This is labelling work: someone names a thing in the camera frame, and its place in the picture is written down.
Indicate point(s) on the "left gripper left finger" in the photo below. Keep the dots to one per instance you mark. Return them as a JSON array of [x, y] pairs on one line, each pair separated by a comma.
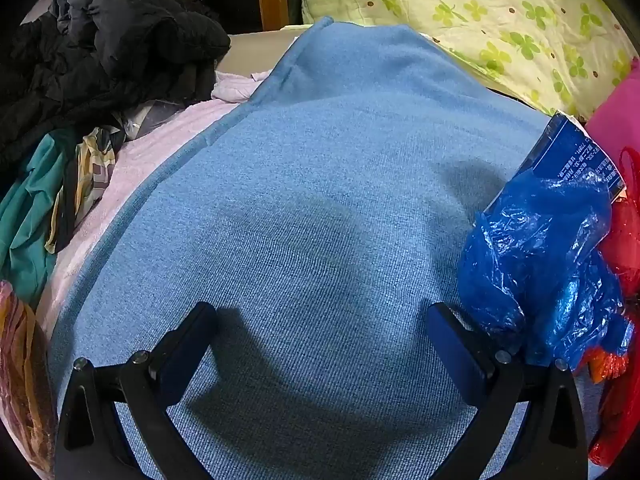
[[91, 443]]

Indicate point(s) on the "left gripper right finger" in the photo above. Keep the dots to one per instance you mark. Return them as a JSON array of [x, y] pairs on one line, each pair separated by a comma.
[[551, 441]]

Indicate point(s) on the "blue plastic bag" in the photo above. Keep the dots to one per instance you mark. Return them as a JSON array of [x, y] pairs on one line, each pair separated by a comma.
[[538, 285]]

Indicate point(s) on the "teal garment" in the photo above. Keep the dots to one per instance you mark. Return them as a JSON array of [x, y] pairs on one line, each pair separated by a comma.
[[26, 216]]

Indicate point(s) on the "patterned yellow garment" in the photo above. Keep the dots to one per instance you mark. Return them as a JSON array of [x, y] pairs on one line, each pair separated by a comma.
[[85, 179]]

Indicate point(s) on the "pink bed sheet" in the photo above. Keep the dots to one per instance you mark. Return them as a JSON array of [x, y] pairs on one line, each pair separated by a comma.
[[134, 163]]

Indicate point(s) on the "blue blanket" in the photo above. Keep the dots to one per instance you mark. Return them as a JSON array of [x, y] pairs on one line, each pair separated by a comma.
[[320, 219]]

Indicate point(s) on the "magenta pillow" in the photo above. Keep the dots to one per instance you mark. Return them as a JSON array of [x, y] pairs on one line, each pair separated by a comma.
[[615, 124]]

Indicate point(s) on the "black clothes pile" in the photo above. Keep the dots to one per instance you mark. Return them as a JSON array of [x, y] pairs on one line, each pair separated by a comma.
[[85, 58]]

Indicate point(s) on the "green clover quilt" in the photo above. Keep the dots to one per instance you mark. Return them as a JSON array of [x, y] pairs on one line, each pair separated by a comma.
[[553, 55]]

